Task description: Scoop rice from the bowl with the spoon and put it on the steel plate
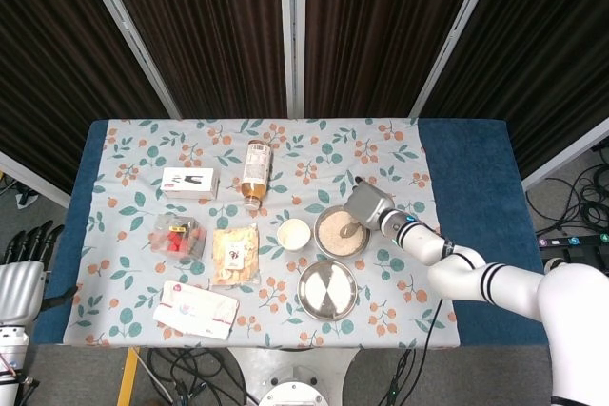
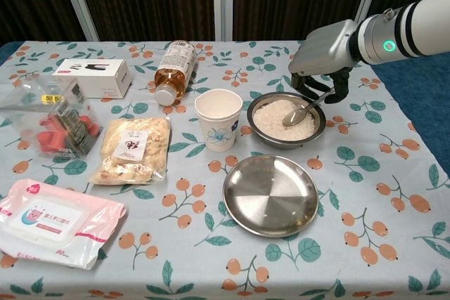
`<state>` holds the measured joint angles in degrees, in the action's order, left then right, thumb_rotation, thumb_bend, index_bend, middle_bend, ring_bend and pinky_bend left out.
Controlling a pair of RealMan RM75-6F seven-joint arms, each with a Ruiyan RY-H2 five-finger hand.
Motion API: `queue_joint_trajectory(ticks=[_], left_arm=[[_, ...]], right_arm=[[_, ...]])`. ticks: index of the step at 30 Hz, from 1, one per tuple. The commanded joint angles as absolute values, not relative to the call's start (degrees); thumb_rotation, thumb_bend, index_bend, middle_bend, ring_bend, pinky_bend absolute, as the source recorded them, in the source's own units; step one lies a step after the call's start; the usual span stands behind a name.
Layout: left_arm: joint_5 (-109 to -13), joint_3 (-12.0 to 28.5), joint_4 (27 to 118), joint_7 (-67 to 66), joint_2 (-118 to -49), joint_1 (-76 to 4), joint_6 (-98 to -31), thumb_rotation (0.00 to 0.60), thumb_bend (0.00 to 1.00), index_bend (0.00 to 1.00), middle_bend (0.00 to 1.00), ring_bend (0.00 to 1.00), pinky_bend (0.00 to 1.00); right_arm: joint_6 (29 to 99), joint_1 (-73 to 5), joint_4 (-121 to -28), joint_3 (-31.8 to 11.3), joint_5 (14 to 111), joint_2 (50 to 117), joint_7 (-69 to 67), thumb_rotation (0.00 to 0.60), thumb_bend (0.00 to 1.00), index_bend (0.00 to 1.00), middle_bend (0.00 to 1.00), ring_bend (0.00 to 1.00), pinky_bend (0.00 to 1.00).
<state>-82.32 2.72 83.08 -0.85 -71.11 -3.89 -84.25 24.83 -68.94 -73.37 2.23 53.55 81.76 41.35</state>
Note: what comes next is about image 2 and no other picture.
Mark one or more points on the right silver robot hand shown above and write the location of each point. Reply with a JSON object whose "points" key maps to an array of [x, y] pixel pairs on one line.
{"points": [[323, 48]]}

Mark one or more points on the metal spoon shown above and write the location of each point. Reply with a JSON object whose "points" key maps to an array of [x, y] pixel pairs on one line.
{"points": [[295, 117]]}

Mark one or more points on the metal bowl of rice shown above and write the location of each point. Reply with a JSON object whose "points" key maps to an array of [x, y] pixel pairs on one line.
{"points": [[274, 124]]}

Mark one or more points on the white floral paper cup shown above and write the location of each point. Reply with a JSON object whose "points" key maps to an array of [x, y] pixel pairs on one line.
{"points": [[218, 121]]}

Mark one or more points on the round metal plate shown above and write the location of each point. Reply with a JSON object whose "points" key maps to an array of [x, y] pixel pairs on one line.
{"points": [[270, 196]]}

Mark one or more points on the amber tea plastic bottle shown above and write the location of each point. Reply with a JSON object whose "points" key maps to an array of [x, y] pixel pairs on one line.
{"points": [[174, 75]]}

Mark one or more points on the clear bag of beige snacks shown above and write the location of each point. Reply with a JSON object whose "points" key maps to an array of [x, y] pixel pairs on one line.
{"points": [[131, 150]]}

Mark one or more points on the white cardboard box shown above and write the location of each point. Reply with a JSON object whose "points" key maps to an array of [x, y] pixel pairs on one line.
{"points": [[93, 77]]}

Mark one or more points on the floral patterned tablecloth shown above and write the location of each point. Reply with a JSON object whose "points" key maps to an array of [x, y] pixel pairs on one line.
{"points": [[225, 261]]}

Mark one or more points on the clear box with red items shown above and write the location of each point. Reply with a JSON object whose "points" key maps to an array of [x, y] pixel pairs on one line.
{"points": [[52, 121]]}

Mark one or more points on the pink wet wipes pack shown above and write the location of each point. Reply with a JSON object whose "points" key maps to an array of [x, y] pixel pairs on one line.
{"points": [[52, 222]]}

